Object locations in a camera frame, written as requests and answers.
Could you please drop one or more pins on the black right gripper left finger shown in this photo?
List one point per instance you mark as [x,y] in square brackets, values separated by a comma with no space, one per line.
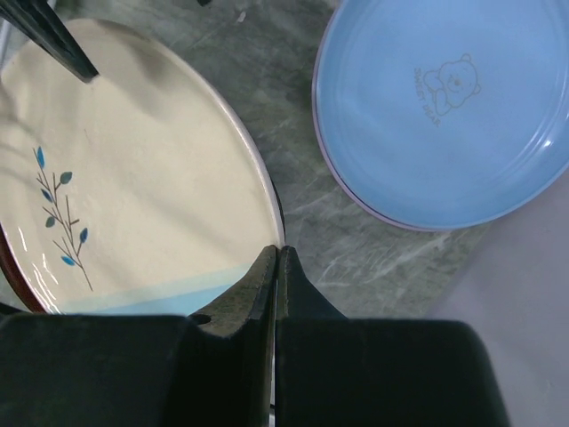
[211,368]

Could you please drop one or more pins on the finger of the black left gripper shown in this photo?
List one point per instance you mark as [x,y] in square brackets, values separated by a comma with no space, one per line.
[41,24]

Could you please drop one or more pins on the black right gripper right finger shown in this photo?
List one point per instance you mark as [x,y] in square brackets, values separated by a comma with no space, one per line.
[337,371]

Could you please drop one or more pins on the dark red plate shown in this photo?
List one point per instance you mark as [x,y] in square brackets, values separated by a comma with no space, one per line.
[16,279]

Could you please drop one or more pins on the beige blue leaf plate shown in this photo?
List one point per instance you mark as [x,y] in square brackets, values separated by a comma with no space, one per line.
[140,192]

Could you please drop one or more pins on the light blue plate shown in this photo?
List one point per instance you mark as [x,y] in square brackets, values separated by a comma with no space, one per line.
[445,114]

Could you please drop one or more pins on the lilac purple plate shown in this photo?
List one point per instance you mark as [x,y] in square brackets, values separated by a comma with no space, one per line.
[336,176]

